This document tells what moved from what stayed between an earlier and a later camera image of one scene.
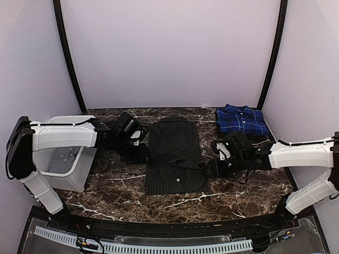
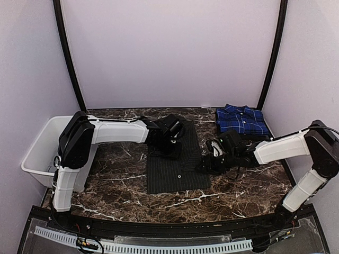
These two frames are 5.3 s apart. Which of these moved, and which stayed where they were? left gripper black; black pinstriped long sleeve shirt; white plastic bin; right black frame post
Moved: left gripper black
Stayed: right black frame post; white plastic bin; black pinstriped long sleeve shirt
